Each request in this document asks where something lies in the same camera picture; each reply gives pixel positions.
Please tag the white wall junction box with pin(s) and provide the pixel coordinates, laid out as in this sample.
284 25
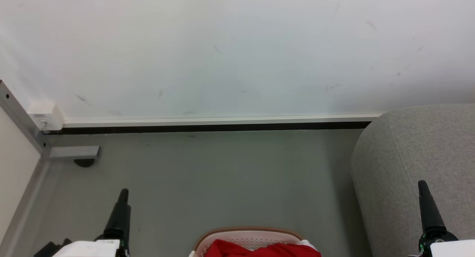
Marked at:
45 116

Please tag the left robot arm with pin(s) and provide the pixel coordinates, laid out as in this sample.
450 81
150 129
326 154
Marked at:
52 248

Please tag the aluminium foot bar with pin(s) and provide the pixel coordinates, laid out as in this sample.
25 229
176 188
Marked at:
74 152

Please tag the black round levelling foot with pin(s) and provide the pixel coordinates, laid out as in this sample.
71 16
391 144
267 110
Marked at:
84 162

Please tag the aluminium partition frame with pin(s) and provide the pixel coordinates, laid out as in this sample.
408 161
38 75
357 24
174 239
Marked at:
16 114

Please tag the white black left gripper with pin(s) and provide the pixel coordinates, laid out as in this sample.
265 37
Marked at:
89 248

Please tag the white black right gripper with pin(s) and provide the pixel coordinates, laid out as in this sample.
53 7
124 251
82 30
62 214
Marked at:
451 248

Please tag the red cloth garment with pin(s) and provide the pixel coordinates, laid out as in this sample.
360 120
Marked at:
237 250

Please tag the grey fabric sofa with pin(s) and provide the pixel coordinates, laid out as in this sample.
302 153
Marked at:
404 168

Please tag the white laundry basket brown rim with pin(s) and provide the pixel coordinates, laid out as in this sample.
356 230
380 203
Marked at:
252 236

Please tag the black baseboard strip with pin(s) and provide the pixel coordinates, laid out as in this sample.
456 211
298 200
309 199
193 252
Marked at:
222 127

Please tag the white partition panel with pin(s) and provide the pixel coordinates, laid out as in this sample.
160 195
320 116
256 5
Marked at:
15 168

